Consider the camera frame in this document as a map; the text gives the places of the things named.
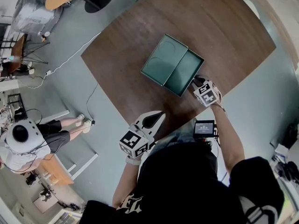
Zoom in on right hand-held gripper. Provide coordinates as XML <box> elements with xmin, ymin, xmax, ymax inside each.
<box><xmin>192</xmin><ymin>75</ymin><xmax>223</xmax><ymax>108</ymax></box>

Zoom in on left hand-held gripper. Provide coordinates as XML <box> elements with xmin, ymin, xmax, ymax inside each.
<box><xmin>119</xmin><ymin>110</ymin><xmax>164</xmax><ymax>160</ymax></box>

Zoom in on dark green box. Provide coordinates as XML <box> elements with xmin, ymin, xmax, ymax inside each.
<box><xmin>161</xmin><ymin>49</ymin><xmax>206</xmax><ymax>98</ymax></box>
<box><xmin>140</xmin><ymin>33</ymin><xmax>189</xmax><ymax>87</ymax></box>

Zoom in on person's right forearm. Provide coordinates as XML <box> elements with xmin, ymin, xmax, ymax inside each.
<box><xmin>209</xmin><ymin>102</ymin><xmax>246</xmax><ymax>172</ymax></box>

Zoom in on person's left forearm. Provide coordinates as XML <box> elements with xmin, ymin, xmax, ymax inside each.
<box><xmin>112</xmin><ymin>161</ymin><xmax>142</xmax><ymax>209</ymax></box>

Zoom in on person's blue jeans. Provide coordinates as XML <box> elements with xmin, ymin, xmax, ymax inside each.
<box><xmin>174</xmin><ymin>124</ymin><xmax>196</xmax><ymax>145</ymax></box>

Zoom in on white wristband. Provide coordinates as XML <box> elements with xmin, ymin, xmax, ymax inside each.
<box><xmin>125</xmin><ymin>156</ymin><xmax>142</xmax><ymax>166</ymax></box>

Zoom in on black chest-mounted monitor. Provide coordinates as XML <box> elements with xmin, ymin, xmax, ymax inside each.
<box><xmin>193</xmin><ymin>119</ymin><xmax>216</xmax><ymax>140</ymax></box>

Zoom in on person's black shirt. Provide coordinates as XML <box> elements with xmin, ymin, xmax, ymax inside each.
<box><xmin>78</xmin><ymin>143</ymin><xmax>286</xmax><ymax>224</ymax></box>

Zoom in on white chair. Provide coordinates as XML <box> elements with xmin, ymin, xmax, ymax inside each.
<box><xmin>241</xmin><ymin>0</ymin><xmax>261</xmax><ymax>20</ymax></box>

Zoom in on tan ridged floor ramp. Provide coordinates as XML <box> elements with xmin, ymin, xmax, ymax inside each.
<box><xmin>266</xmin><ymin>0</ymin><xmax>299</xmax><ymax>69</ymax></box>

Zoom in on light wooden desk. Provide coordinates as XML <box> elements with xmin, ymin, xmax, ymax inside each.
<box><xmin>38</xmin><ymin>145</ymin><xmax>99</xmax><ymax>187</ymax></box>

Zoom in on pile of bags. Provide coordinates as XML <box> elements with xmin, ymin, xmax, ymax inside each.
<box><xmin>270</xmin><ymin>123</ymin><xmax>299</xmax><ymax>187</ymax></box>

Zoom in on white round backpack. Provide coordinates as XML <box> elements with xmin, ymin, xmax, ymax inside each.
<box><xmin>5</xmin><ymin>120</ymin><xmax>40</xmax><ymax>153</ymax></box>

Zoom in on small dark wooden table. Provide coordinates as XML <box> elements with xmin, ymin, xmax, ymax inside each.
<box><xmin>8</xmin><ymin>33</ymin><xmax>50</xmax><ymax>75</ymax></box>

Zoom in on plastic-wrapped grey barrel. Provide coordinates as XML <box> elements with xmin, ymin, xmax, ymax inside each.
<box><xmin>11</xmin><ymin>0</ymin><xmax>64</xmax><ymax>36</ymax></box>

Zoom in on black power cable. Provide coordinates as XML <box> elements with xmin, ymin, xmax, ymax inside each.
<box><xmin>85</xmin><ymin>82</ymin><xmax>99</xmax><ymax>126</ymax></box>

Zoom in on white power cable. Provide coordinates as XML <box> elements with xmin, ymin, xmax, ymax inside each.
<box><xmin>16</xmin><ymin>31</ymin><xmax>103</xmax><ymax>90</ymax></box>

